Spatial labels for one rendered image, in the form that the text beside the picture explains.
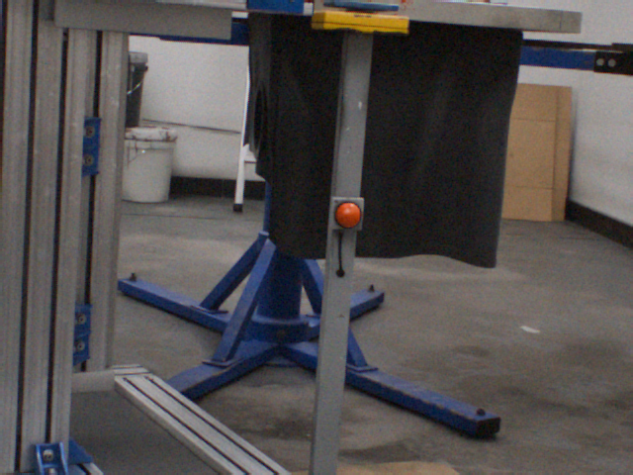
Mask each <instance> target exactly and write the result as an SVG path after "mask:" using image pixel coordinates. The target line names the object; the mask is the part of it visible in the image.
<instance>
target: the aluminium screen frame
mask: <svg viewBox="0 0 633 475"><path fill-rule="evenodd" d="M323 1H324V0H315V12H320V10H329V11H342V13H345V10H346V9H347V8H334V7H324V6H323ZM346 1H359V2H372V3H384V4H397V5H399V6H400V8H399V11H374V13H375V15H380V16H393V17H406V18H409V20H410V21H413V22H425V23H438V24H451V25H464V26H477V27H490V28H503V29H516V30H528V31H541V32H532V33H560V34H580V33H581V30H582V20H583V11H574V10H561V9H550V8H537V7H525V6H512V5H500V4H488V3H476V2H463V1H451V0H346Z"/></svg>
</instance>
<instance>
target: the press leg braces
mask: <svg viewBox="0 0 633 475"><path fill-rule="evenodd" d="M279 256H280V249H279V248H278V247H277V246H276V245H275V244H274V243H273V242H272V241H271V240H270V239H269V238H267V239H266V241H265V242H264V245H263V247H262V249H261V251H259V250H258V249H257V239H256V240H255V242H254V243H253V244H252V245H251V246H250V247H249V248H248V250H247V251H246V252H245V253H244V254H243V256H242V257H241V259H240V260H238V261H237V262H236V263H235V264H234V265H233V267H232V268H231V269H230V270H229V271H228V272H227V273H226V275H225V276H224V277H223V278H222V279H221V280H220V282H219V283H218V284H217V286H216V287H215V288H214V289H213V291H212V292H211V293H210V294H208V295H207V296H206V297H205V299H204V300H203V301H202V302H201V303H200V304H195V305H191V307H193V308H196V309H198V310H201V311H203V312H206V313H208V314H215V313H226V312H228V310H226V309H223V308H221V305H222V304H223V303H224V301H225V300H226V299H227V298H228V297H229V296H230V295H231V294H232V292H233V291H234V290H235V289H236V288H237V287H239V286H240V284H241V282H242V281H243V280H244V279H245V278H246V277H247V276H248V275H249V274H250V272H251V271H252V272H251V274H250V276H249V278H248V281H247V283H246V286H245V288H244V290H243V292H242V295H241V297H240V299H239V301H237V303H236V306H235V308H234V310H233V312H232V314H231V317H230V320H229V322H228V324H227V326H226V330H225V332H224V334H223V336H222V338H221V340H220V343H219V345H218V348H217V350H216V352H215V354H214V356H213V357H211V358H208V359H205V360H203V361H202V363H205V364H212V365H217V366H222V367H228V366H230V365H232V364H234V363H236V362H237V361H240V360H242V359H244V357H243V356H236V355H235V353H236V351H237V349H238V345H239V344H240V343H241V341H242V339H243V336H244V334H245V332H246V330H247V327H248V325H249V323H250V321H251V318H252V315H253V313H254V311H255V309H256V306H257V304H258V302H259V300H260V297H261V295H262V293H263V291H264V288H265V285H266V283H267V281H268V278H270V276H271V274H272V272H273V269H274V267H275V265H276V263H277V261H278V258H279ZM293 258H294V260H295V262H296V264H297V266H298V268H300V270H301V272H302V274H303V275H304V279H303V287H304V289H305V291H306V294H307V296H308V299H309V301H310V303H311V306H312V308H313V310H312V311H310V312H308V313H306V316H311V318H317V319H320V315H321V302H322V290H323V276H324V275H323V273H322V272H321V270H320V268H319V266H318V264H317V261H316V260H310V259H301V258H295V257H293ZM345 367H346V368H349V369H352V370H354V371H357V372H362V371H369V370H377V369H378V367H376V366H373V365H371V364H368V363H367V360H366V358H365V356H364V354H363V352H362V350H361V348H360V345H358V343H357V341H356V339H355V337H354V335H353V332H352V330H351V328H350V327H349V328H348V340H347V352H346V364H345Z"/></svg>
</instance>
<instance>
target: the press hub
mask: <svg viewBox="0 0 633 475"><path fill-rule="evenodd" d="M271 188H272V186H271V185H270V184H269V182H267V181H266V184H265V199H264V214H263V229H262V230H260V231H258V238H257V249H258V250H259V251H261V249H262V247H263V245H264V242H265V241H266V239H267V238H269V237H267V236H269V221H270V207H271V193H272V190H271ZM303 279H304V275H303V274H302V272H301V270H300V268H298V266H297V264H296V262H295V260H294V258H293V257H291V256H288V255H286V253H284V252H283V251H282V250H280V256H279V258H278V261H277V263H276V265H275V267H274V269H273V272H272V274H271V276H270V278H268V281H267V283H266V285H265V288H264V291H263V293H262V295H261V297H260V300H259V302H258V304H257V310H256V311H254V313H253V315H252V318H251V321H250V323H249V325H248V327H247V330H246V336H245V341H244V340H242V341H241V343H240V344H244V343H246V342H248V341H250V340H252V339H257V340H261V341H267V342H277V343H278V356H277V357H275V358H273V359H271V360H268V361H266V362H264V363H262V364H260V365H263V366H274V367H304V366H305V365H302V364H300V363H297V362H294V361H292V360H289V359H287V358H284V357H283V356H282V345H283V343H293V342H301V341H306V342H309V343H311V344H314V345H317V346H318V344H317V343H314V342H311V341H308V339H309V332H311V331H312V325H310V320H309V319H308V318H307V316H306V315H304V314H301V306H302V293H303ZM240 344H239V345H240Z"/></svg>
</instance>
